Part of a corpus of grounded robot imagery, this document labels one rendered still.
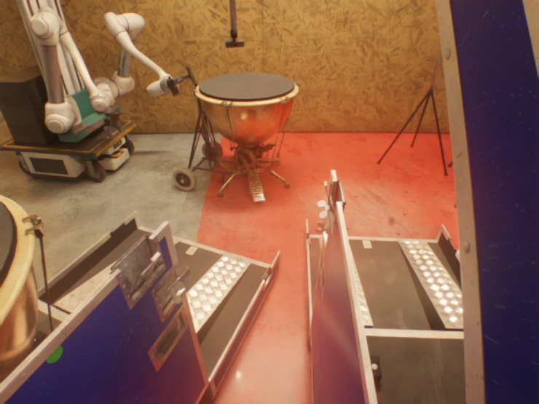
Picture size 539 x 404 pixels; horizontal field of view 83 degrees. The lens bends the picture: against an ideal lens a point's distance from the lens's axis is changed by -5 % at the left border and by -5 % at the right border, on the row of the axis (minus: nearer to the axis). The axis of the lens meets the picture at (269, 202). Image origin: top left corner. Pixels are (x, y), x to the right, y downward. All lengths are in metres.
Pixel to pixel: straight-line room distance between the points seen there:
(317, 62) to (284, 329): 2.51
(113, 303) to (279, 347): 1.06
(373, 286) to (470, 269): 1.66
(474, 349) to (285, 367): 1.38
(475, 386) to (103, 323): 0.61
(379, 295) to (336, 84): 2.25
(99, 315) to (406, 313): 1.48
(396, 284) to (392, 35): 2.38
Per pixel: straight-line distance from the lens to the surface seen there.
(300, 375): 1.58
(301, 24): 3.30
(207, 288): 1.75
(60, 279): 2.03
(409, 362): 1.51
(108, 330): 0.73
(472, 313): 0.25
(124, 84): 3.23
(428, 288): 1.86
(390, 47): 3.52
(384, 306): 1.82
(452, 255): 2.15
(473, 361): 0.25
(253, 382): 1.56
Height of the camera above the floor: 1.42
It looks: 36 degrees down
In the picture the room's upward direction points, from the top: straight up
